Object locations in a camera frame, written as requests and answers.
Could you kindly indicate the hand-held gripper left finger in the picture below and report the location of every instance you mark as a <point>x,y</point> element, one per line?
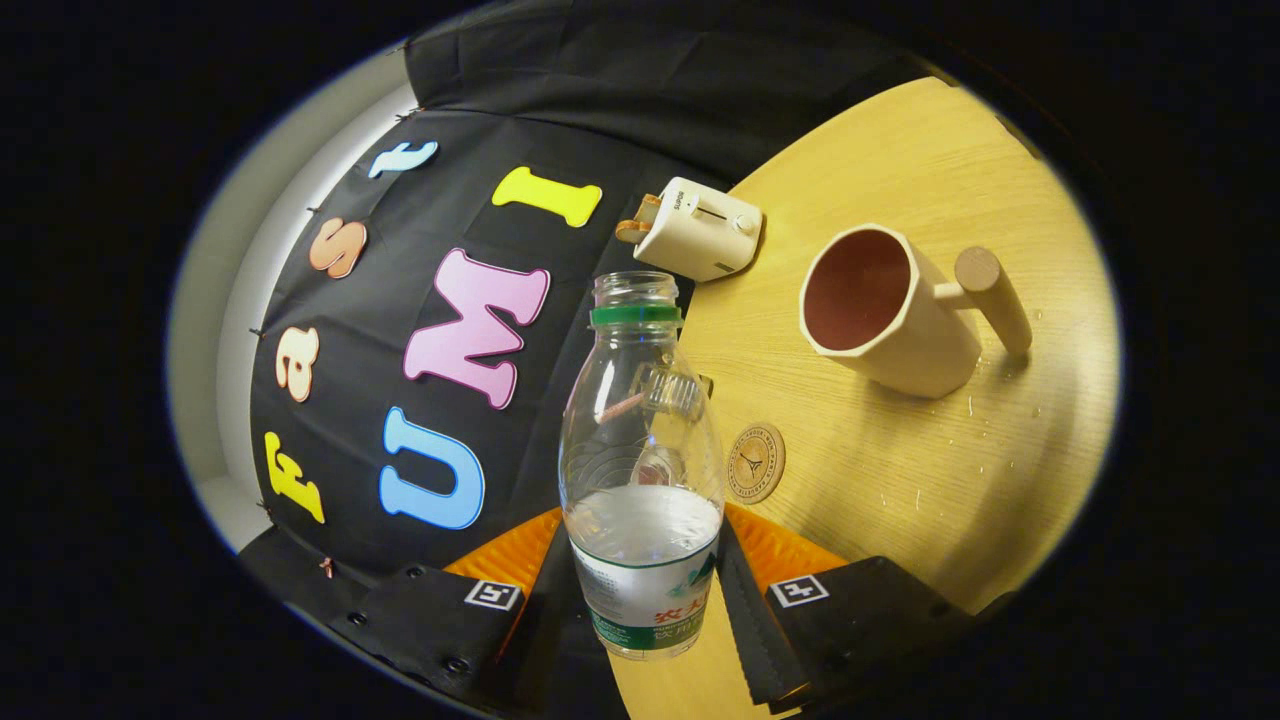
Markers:
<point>545,640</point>

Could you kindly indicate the white toaster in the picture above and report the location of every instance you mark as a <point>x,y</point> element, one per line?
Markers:
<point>700,235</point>

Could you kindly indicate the striped paper straw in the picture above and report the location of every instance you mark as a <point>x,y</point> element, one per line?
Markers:
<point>622,407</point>

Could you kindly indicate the black backdrop cloth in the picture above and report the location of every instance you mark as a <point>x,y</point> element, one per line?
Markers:
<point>560,130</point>

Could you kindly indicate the round wooden coaster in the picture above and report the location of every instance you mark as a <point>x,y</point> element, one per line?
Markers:
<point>755,462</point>

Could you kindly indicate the wooden table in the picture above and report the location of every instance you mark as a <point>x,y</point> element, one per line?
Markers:
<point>900,480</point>

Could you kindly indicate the clear plastic juice bottle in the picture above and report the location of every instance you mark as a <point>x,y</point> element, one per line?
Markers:
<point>640,560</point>

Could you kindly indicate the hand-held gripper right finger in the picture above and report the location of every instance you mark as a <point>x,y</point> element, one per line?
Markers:
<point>745,640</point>

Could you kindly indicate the bread slice in toaster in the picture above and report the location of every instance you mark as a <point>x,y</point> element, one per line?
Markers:
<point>632,228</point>

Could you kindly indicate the glass jar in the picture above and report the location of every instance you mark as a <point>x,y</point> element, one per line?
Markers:
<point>677,390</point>

